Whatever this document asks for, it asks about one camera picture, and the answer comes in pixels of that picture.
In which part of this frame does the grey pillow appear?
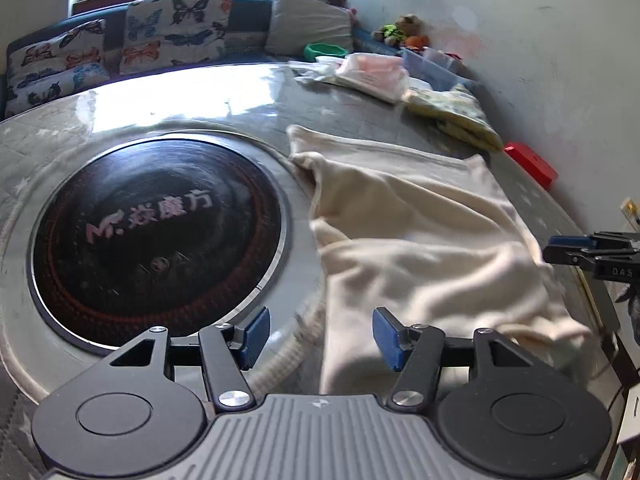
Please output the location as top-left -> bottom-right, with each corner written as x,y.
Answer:
264,0 -> 355,57

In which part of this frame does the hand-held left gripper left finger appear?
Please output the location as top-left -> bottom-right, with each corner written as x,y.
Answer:
107,306 -> 271,413

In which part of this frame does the green bowl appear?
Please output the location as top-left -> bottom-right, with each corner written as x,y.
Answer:
304,42 -> 349,61

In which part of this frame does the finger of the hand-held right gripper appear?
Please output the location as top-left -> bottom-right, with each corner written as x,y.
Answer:
543,244 -> 640,282
550,231 -> 640,254

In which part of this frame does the red box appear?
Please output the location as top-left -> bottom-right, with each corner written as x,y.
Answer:
503,142 -> 559,191

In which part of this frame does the clear plastic storage bin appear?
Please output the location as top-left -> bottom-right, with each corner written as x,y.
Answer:
399,46 -> 457,80

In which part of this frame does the small butterfly print cushion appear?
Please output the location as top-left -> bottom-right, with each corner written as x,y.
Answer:
119,0 -> 235,76

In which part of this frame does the black glass induction cooktop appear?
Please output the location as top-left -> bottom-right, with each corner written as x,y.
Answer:
27,135 -> 292,352

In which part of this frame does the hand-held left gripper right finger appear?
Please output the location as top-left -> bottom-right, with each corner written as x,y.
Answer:
372,307 -> 537,408

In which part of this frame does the cream knit garment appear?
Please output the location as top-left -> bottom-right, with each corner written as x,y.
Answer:
286,125 -> 608,396

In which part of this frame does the large butterfly print cushion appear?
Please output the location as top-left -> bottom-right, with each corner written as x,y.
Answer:
4,19 -> 112,119

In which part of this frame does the blue sofa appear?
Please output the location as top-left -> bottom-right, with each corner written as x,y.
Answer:
0,0 -> 401,121

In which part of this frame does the plastic bag with pink cloth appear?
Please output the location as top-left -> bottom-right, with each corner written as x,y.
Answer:
334,52 -> 412,105

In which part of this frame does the yellow patterned cloth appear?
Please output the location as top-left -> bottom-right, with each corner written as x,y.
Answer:
404,83 -> 505,152

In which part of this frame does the stuffed toy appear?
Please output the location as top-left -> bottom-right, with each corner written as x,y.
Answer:
371,13 -> 431,51

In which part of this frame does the white crumpled plastic wrap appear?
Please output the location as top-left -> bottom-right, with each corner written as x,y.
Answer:
289,56 -> 347,87

